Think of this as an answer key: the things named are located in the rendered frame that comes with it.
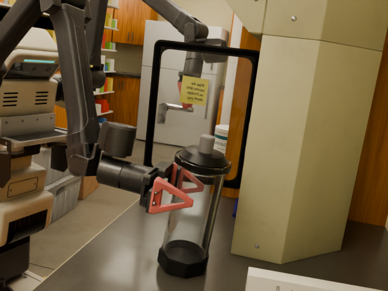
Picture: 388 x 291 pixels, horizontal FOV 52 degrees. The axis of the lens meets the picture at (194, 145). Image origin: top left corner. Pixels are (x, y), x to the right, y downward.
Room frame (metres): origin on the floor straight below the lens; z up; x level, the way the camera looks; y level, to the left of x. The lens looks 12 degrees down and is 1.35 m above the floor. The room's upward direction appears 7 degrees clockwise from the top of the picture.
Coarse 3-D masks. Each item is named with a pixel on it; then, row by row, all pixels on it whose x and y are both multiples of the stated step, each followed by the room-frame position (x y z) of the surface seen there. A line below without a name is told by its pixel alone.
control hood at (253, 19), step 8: (232, 0) 0.82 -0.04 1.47; (240, 0) 0.82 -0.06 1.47; (248, 0) 0.82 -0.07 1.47; (256, 0) 0.81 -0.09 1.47; (264, 0) 0.81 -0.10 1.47; (232, 8) 0.83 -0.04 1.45; (240, 8) 0.82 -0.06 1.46; (248, 8) 0.82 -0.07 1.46; (256, 8) 0.81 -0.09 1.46; (264, 8) 0.81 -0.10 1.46; (240, 16) 0.82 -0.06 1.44; (248, 16) 0.82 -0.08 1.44; (256, 16) 0.81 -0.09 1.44; (264, 16) 0.81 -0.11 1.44; (248, 24) 0.82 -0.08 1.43; (256, 24) 0.81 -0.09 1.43; (256, 32) 0.82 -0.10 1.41
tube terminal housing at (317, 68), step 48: (288, 0) 0.80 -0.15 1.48; (336, 0) 0.80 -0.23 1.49; (384, 0) 0.88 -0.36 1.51; (288, 48) 0.80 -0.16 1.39; (336, 48) 0.81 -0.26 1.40; (288, 96) 0.80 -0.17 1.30; (336, 96) 0.83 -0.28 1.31; (288, 144) 0.79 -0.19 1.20; (336, 144) 0.84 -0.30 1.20; (240, 192) 0.81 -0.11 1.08; (288, 192) 0.79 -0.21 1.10; (336, 192) 0.86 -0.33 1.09; (240, 240) 0.81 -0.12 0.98; (288, 240) 0.79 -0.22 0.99; (336, 240) 0.88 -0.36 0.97
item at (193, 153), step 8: (200, 136) 0.72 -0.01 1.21; (208, 136) 0.72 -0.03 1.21; (200, 144) 0.72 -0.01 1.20; (208, 144) 0.71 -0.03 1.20; (184, 152) 0.71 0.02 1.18; (192, 152) 0.70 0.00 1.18; (200, 152) 0.71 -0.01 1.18; (208, 152) 0.71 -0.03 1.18; (216, 152) 0.73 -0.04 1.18; (192, 160) 0.69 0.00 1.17; (200, 160) 0.68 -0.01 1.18; (208, 160) 0.69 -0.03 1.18; (216, 160) 0.69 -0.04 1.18; (224, 160) 0.71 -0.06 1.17
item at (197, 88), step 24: (168, 72) 1.15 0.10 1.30; (192, 72) 1.14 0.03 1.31; (216, 72) 1.13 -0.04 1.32; (240, 72) 1.12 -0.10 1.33; (168, 96) 1.15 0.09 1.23; (192, 96) 1.14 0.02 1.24; (216, 96) 1.13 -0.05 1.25; (240, 96) 1.12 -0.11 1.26; (168, 120) 1.14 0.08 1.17; (192, 120) 1.14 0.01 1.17; (216, 120) 1.13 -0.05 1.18; (240, 120) 1.12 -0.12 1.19; (168, 144) 1.14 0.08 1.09; (192, 144) 1.13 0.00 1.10; (216, 144) 1.13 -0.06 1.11; (240, 144) 1.12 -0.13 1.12
